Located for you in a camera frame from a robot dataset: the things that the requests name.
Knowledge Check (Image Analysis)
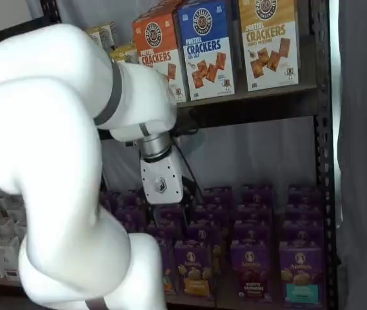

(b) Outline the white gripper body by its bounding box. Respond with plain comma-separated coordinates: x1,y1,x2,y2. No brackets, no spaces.
140,147,184,206

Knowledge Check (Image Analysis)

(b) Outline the purple Annie's box teal patch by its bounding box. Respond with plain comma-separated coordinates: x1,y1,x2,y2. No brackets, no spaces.
284,203,324,224
279,240,325,306
281,219,324,246
288,185,322,207

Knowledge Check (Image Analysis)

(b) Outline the yellow pretzel crackers box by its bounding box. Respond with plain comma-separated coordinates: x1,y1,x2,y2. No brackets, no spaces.
238,0,299,92

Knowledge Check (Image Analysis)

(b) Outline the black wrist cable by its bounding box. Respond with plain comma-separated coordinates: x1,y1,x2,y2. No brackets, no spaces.
170,127,203,194

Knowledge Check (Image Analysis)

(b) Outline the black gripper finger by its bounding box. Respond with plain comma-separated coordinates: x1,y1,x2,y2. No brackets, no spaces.
181,199,193,227
150,203,164,229

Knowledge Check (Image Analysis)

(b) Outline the purple Annie's box violet patch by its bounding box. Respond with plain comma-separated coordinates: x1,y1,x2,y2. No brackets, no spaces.
115,206,147,233
118,190,145,211

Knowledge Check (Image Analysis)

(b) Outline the gray side curtain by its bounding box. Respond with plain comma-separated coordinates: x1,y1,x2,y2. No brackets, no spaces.
330,0,367,310

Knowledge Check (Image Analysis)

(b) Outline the blue pretzel crackers box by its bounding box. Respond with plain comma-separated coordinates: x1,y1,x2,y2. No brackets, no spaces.
173,0,236,101

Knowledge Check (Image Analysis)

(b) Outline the purple Annie's box orange patch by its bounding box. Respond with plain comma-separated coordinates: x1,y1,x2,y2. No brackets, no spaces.
174,240,213,296
191,206,228,227
186,222,231,276
202,186,233,209

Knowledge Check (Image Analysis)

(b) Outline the orange pretzel crackers box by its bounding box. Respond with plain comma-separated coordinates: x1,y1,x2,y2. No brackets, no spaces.
132,12,187,104

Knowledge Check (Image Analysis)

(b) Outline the purple Annie's box green patch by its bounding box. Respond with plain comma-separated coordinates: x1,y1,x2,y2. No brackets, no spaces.
146,222,184,243
152,206,187,226
160,238,176,295

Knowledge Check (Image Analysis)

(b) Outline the black metal shelving rack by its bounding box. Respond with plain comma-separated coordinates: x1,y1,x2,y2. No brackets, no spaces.
0,0,63,59
99,0,341,310

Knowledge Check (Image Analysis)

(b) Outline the purple Annie's box brown patch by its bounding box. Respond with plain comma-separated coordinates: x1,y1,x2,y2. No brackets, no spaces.
241,184,273,207
236,203,273,224
233,221,273,245
230,240,273,296

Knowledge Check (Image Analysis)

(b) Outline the Simple Mills almond bars box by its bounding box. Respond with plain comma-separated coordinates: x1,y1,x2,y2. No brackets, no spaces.
110,45,139,65
84,21,118,52

